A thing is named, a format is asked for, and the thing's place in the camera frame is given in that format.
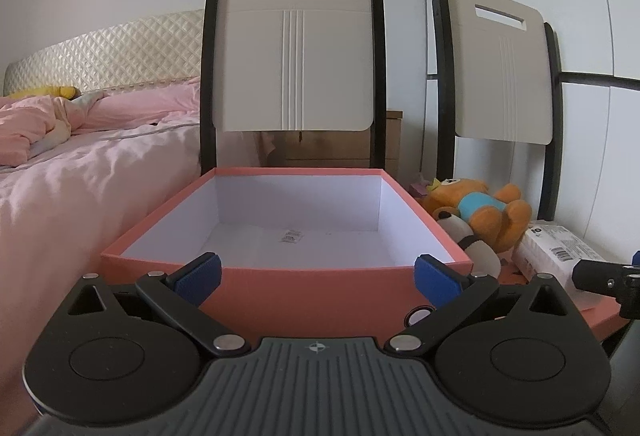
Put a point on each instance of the pink bed cover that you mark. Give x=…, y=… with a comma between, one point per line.
x=85, y=196

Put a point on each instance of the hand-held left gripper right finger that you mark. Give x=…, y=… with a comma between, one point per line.
x=434, y=280

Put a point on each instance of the white packet with barcode label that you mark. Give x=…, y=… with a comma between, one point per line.
x=550, y=248

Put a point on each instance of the wooden nightstand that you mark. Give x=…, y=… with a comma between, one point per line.
x=350, y=148

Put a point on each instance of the orange teddy bear plush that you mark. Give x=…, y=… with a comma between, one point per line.
x=492, y=216

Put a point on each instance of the panda plush toy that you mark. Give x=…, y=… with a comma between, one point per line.
x=467, y=238

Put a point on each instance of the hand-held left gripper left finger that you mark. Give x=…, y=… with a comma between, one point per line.
x=199, y=280

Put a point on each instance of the quilted cream headboard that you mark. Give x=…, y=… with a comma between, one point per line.
x=100, y=51

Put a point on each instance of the yellow plush toy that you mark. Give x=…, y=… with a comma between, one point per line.
x=47, y=91

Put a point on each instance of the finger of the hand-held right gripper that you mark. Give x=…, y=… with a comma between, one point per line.
x=600, y=276

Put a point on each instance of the white chair with black frame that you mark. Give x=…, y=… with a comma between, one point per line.
x=505, y=81
x=295, y=66

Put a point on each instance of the pink box lid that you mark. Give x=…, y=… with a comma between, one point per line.
x=600, y=316

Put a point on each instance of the crumpled pink duvet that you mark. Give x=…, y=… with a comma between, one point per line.
x=35, y=126

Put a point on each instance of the pink cardboard box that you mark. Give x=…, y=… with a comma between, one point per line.
x=320, y=281

